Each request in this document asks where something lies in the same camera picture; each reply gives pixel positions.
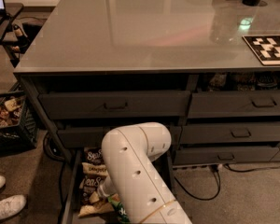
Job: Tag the black crate of snacks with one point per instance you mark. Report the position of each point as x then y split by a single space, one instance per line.
18 130

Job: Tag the bottom right drawer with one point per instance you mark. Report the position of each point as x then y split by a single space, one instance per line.
213 155

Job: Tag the front green dang chip bag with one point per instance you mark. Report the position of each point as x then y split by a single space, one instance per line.
116 203

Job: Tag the black white marker board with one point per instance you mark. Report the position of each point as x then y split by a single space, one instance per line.
265 47

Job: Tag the top right drawer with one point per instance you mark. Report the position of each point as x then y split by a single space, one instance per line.
234 104

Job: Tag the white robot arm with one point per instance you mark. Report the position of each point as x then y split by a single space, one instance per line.
128 153

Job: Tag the dark cabinet frame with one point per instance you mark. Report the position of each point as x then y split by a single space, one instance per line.
35 83

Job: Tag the brown sea salt chip bag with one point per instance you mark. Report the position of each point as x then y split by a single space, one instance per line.
92 176
93 155

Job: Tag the top left drawer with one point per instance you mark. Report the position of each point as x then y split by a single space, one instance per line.
114 104

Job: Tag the open bottom left drawer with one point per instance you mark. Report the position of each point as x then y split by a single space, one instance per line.
72 204

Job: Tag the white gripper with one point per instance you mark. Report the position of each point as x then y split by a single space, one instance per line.
104 188

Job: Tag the middle right drawer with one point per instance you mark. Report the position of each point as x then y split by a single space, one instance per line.
218 133

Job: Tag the middle left drawer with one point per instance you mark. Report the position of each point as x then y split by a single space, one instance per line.
84 136

